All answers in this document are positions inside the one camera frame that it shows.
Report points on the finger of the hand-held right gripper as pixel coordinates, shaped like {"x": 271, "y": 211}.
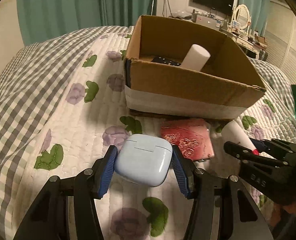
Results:
{"x": 240, "y": 151}
{"x": 275, "y": 145}

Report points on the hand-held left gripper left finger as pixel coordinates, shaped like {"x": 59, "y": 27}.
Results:
{"x": 108, "y": 172}

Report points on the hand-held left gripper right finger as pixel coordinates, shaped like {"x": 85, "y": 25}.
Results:
{"x": 181, "y": 173}

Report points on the white tube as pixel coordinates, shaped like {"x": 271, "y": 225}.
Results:
{"x": 235, "y": 133}

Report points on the light blue earbuds case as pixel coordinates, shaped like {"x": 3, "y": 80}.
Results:
{"x": 144, "y": 161}

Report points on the cardboard box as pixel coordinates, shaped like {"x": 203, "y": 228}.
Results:
{"x": 177, "y": 90}

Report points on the person's right hand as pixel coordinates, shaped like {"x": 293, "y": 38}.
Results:
{"x": 290, "y": 208}

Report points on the red floral wallet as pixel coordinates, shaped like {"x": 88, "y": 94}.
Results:
{"x": 187, "y": 137}

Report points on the white floral quilt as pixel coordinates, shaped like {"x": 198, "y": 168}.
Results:
{"x": 88, "y": 120}

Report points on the white wardrobe door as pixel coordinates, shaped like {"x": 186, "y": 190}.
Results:
{"x": 287, "y": 42}

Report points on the white cylinder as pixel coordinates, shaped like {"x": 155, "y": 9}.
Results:
{"x": 195, "y": 57}

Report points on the white dressing table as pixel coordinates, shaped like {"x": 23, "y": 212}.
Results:
{"x": 247, "y": 43}

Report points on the dark remote control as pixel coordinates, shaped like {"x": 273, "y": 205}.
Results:
{"x": 165, "y": 61}

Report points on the grey checked bed sheet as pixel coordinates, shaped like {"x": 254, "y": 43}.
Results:
{"x": 25, "y": 80}

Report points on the white oval vanity mirror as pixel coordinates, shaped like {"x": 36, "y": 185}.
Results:
{"x": 242, "y": 17}

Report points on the teal curtain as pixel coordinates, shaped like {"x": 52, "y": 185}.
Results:
{"x": 259, "y": 7}

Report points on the green curtain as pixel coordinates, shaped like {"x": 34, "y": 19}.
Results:
{"x": 75, "y": 5}

